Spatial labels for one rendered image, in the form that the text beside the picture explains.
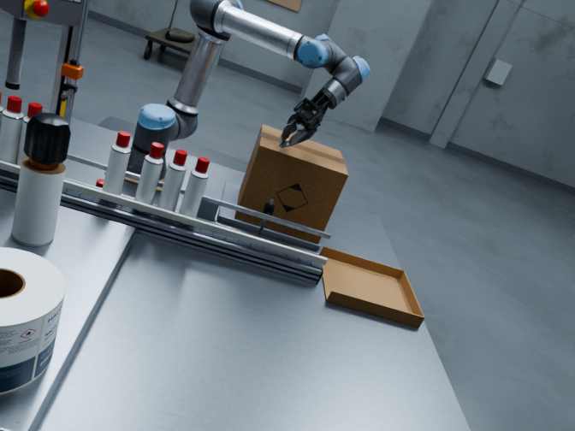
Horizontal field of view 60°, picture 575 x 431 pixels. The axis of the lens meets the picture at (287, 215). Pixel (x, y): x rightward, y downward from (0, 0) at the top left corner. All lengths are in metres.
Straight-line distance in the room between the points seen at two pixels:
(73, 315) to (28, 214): 0.26
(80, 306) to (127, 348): 0.13
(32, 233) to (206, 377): 0.50
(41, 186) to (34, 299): 0.36
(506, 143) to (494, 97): 0.84
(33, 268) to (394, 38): 7.00
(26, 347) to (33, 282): 0.11
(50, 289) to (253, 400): 0.46
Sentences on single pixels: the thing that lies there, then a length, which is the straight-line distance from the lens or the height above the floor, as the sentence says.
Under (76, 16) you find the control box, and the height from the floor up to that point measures 1.31.
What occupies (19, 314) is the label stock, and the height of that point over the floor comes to 1.02.
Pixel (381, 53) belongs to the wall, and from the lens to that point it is 7.63.
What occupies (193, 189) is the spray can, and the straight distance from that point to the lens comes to 1.42.
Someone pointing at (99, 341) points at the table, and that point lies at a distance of 1.12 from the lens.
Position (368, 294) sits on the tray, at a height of 0.83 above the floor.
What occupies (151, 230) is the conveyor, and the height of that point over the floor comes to 0.85.
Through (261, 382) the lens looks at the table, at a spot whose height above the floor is 0.83.
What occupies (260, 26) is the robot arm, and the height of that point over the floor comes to 1.44.
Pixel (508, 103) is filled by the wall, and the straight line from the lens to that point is 9.17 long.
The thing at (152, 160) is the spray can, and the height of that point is 1.04.
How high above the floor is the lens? 1.59
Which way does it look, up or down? 24 degrees down
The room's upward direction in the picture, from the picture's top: 22 degrees clockwise
